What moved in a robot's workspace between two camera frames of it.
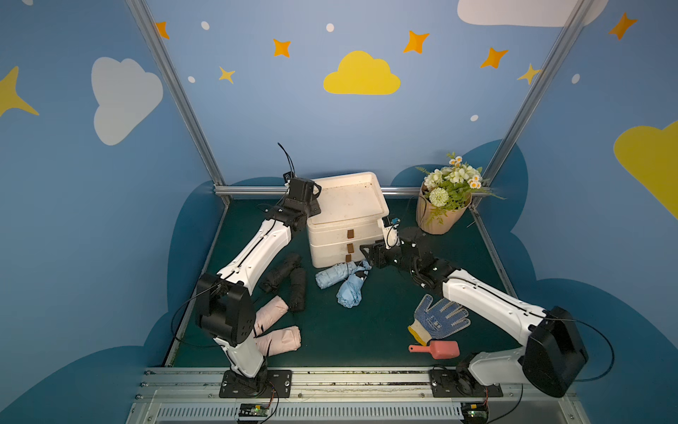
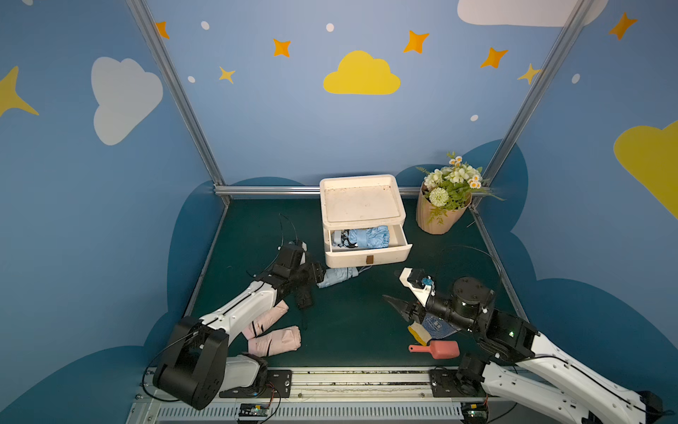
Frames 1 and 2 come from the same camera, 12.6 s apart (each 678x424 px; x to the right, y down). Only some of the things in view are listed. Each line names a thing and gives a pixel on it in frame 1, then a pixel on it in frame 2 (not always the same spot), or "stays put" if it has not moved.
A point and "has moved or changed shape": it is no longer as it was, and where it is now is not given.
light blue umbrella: (334, 275) → (375, 237)
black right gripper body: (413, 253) → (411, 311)
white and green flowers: (451, 187) stays put
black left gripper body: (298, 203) → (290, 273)
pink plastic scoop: (438, 349) stays put
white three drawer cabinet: (350, 206) has moved or changed shape
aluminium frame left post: (202, 135) stays put
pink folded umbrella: (268, 315) stays put
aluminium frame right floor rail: (493, 251) stays put
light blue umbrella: (350, 296) → (335, 276)
